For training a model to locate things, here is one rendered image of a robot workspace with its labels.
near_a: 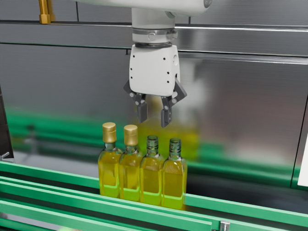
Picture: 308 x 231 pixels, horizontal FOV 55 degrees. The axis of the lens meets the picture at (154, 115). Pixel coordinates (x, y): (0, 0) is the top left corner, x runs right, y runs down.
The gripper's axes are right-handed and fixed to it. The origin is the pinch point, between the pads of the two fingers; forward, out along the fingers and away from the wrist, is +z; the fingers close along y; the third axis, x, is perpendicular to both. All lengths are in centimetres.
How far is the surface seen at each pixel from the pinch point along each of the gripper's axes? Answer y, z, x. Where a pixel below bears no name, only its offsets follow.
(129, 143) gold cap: 8.2, 9.7, -2.8
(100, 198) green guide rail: 15.7, 26.0, 1.0
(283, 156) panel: -26.9, 15.1, -22.7
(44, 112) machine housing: 47, 11, -13
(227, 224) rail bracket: -17.3, 26.0, -3.6
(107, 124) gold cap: 14.6, 6.0, -3.1
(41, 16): 40.9, -19.4, -11.5
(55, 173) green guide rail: 35.5, 26.0, -3.1
